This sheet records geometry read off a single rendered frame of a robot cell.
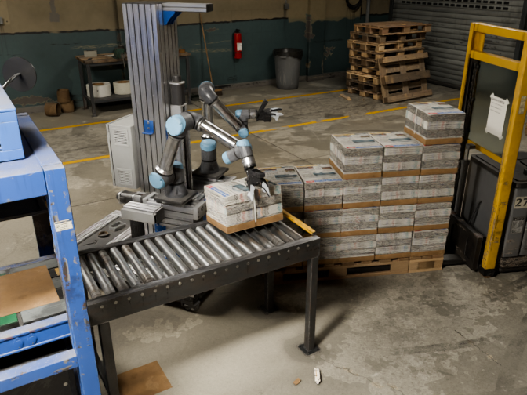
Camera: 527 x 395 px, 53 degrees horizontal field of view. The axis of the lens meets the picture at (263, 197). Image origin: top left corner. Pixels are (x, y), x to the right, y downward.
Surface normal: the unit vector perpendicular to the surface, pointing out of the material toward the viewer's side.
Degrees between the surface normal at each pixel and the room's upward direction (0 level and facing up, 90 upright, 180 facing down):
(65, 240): 90
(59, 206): 90
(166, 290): 90
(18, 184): 90
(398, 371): 0
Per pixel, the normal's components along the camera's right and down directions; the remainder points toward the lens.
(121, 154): -0.37, 0.37
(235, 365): 0.00, -0.92
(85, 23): 0.51, 0.34
